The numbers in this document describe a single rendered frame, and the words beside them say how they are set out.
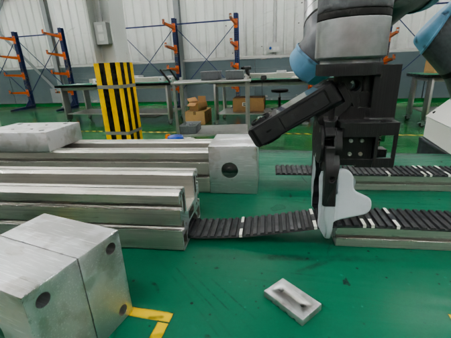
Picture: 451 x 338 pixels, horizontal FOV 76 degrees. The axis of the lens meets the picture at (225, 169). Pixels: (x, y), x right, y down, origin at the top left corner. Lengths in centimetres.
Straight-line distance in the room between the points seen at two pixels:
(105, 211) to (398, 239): 39
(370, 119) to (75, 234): 33
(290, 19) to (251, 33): 98
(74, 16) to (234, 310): 1008
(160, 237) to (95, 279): 14
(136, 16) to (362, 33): 892
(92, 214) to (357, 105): 36
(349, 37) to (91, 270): 32
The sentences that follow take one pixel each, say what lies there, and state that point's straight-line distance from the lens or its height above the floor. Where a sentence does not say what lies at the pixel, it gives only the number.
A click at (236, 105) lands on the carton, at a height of 33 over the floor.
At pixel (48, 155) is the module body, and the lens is 69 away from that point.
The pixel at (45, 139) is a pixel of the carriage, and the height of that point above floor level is 89.
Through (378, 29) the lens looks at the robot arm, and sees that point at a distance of 35.
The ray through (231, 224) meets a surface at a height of 79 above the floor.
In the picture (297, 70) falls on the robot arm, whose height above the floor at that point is 100.
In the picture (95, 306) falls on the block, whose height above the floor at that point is 82.
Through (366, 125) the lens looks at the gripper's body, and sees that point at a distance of 36.
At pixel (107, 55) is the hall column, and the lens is 387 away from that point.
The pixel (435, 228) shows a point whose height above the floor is 81.
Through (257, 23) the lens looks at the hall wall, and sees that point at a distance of 813.
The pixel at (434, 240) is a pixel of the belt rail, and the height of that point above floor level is 79.
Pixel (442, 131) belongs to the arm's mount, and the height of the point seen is 82.
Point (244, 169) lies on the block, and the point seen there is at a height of 83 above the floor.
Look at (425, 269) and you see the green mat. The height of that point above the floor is 78.
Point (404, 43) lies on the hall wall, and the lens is 835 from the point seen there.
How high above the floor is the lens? 101
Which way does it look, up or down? 19 degrees down
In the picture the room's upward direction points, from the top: 2 degrees counter-clockwise
